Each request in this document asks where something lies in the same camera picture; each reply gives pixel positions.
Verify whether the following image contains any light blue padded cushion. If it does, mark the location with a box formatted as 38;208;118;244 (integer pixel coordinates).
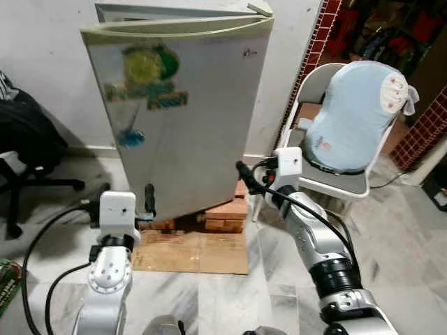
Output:
304;61;421;174

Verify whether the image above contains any black power cord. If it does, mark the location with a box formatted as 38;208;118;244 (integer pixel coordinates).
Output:
369;170;414;189

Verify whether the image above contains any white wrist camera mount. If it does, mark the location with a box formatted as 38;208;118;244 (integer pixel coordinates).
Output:
274;147;303;194
98;191;139;238

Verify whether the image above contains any grey robot left leg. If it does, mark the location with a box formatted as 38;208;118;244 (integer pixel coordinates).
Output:
142;315;186;335

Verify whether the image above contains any silver fridge door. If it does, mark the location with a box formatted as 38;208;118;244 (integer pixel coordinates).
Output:
79;17;274;223

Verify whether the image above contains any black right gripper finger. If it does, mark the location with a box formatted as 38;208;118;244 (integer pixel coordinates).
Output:
235;160;262;188

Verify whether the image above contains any blue round sticker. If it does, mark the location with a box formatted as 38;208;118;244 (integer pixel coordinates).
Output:
117;129;146;149

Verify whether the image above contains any red brick stack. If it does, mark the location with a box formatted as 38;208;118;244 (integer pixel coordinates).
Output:
136;215;177;232
198;178;252;235

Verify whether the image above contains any white plastic chair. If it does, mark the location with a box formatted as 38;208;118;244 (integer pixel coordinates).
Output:
250;63;423;225

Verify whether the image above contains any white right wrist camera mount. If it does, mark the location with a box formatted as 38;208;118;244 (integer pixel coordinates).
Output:
274;147;303;194

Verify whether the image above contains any grey robot right leg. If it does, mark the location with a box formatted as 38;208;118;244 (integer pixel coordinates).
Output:
243;326;281;335

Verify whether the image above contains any flattened brown cardboard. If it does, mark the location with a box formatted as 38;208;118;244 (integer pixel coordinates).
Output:
130;229;251;276

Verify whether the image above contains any green Precise Fresh sticker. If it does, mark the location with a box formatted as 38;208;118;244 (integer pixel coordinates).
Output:
105;43;189;111

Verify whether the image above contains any green package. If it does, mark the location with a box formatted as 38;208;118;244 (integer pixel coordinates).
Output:
0;258;23;320

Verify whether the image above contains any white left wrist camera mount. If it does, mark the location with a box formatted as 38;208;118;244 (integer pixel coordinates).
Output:
98;191;139;238

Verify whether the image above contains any grey robot leg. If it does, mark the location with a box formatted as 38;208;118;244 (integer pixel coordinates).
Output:
243;326;281;335
142;315;186;335

